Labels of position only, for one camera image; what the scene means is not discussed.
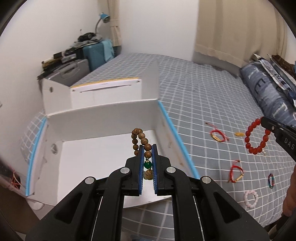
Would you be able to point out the blue yellow cardboard box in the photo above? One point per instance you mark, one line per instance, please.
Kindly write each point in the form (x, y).
(87, 132)

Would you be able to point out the blue grey lettered pillow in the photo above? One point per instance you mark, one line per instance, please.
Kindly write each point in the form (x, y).
(269, 96)

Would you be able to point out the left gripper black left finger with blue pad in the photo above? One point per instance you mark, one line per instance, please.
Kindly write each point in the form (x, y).
(93, 209)

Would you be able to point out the teal suitcase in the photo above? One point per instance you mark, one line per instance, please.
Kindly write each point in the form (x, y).
(98, 54)

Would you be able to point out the clear plastic bag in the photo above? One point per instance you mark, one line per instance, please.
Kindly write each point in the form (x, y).
(12, 180)

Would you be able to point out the grey suitcase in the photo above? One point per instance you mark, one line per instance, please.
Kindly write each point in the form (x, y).
(69, 73)

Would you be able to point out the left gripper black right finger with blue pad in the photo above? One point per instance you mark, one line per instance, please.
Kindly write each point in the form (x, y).
(202, 210)

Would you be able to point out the patterned folded quilt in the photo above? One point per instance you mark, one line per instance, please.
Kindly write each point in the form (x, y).
(281, 82)

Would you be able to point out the narrow beige side curtain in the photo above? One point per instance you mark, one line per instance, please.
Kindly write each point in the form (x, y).
(115, 33)

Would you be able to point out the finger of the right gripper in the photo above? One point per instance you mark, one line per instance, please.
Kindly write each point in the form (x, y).
(275, 126)

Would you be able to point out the red cord bracelet gold tube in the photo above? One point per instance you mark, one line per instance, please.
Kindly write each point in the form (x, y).
(236, 172)

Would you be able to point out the grey checked bed sheet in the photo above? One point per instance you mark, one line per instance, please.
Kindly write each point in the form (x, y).
(191, 95)

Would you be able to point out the blue desk lamp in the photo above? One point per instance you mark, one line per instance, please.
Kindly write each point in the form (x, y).
(104, 18)

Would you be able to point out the red cord bracelet gold plate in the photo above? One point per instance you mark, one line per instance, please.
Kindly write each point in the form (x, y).
(217, 134)

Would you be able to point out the person's right hand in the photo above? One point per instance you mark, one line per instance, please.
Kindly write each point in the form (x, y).
(290, 199)

